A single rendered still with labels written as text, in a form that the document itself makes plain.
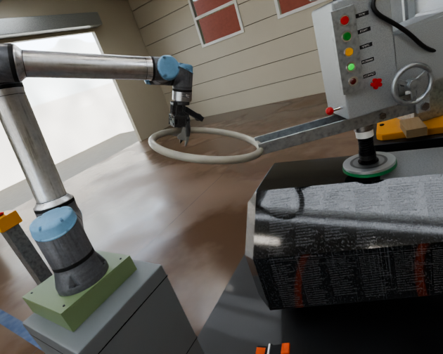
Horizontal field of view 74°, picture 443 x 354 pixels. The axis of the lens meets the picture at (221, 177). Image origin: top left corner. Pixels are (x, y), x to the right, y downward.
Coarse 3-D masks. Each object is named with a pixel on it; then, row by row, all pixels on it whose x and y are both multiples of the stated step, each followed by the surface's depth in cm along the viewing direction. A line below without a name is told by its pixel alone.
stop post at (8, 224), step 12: (0, 216) 169; (12, 216) 171; (0, 228) 165; (12, 228) 172; (12, 240) 172; (24, 240) 177; (24, 252) 176; (36, 252) 182; (24, 264) 181; (36, 264) 182; (36, 276) 182; (48, 276) 187
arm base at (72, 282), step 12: (96, 252) 113; (84, 264) 104; (96, 264) 108; (60, 276) 103; (72, 276) 102; (84, 276) 104; (96, 276) 106; (60, 288) 103; (72, 288) 102; (84, 288) 103
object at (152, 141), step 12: (156, 132) 130; (168, 132) 136; (180, 132) 142; (192, 132) 145; (204, 132) 147; (216, 132) 146; (228, 132) 145; (156, 144) 113; (252, 144) 134; (168, 156) 107; (180, 156) 105; (192, 156) 104; (204, 156) 104; (216, 156) 105; (228, 156) 106; (240, 156) 108; (252, 156) 112
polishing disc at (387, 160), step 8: (376, 152) 136; (384, 152) 134; (352, 160) 137; (384, 160) 127; (392, 160) 125; (344, 168) 133; (352, 168) 130; (360, 168) 128; (368, 168) 126; (376, 168) 124; (384, 168) 122
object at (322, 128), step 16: (400, 96) 126; (384, 112) 117; (400, 112) 117; (288, 128) 130; (304, 128) 130; (320, 128) 119; (336, 128) 119; (352, 128) 119; (272, 144) 121; (288, 144) 121
